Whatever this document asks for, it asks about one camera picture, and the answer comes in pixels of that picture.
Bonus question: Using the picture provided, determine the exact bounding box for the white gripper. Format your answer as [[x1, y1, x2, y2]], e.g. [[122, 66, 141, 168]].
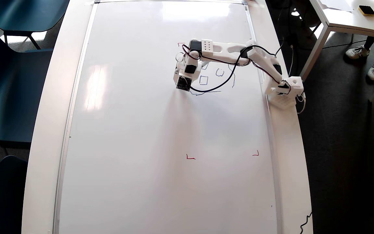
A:
[[173, 52, 204, 82]]

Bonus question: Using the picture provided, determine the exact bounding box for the large white whiteboard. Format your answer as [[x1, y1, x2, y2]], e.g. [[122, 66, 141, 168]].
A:
[[52, 0, 283, 234]]

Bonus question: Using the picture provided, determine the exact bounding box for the white paper sheet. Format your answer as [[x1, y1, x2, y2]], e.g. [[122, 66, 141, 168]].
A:
[[318, 0, 353, 12]]

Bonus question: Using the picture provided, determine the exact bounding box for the white side table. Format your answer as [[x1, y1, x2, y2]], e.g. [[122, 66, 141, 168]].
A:
[[299, 0, 374, 103]]

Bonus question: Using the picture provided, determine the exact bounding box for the dark blue chair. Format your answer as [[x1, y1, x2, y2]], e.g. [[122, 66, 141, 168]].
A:
[[0, 0, 70, 50], [0, 18, 54, 143], [0, 155, 28, 234]]

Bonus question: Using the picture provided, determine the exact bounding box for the black yellow eraser sponge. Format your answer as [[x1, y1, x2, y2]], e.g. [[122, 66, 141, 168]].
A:
[[358, 5, 374, 17]]

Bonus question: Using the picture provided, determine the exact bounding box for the small wrist camera board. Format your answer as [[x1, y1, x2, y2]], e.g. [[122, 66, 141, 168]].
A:
[[176, 75, 193, 92]]

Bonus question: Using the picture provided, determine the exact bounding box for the black camera cable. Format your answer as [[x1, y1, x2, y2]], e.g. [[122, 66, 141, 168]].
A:
[[182, 44, 283, 93]]

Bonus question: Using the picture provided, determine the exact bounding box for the white cable at robot base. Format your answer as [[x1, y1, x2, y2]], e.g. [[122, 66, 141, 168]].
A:
[[296, 93, 306, 114]]

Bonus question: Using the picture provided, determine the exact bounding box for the black floor cable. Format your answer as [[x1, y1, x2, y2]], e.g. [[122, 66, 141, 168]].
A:
[[323, 34, 368, 50]]

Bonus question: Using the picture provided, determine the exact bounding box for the black cable on table edge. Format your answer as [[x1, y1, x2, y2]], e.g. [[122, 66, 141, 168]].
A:
[[299, 211, 313, 234]]

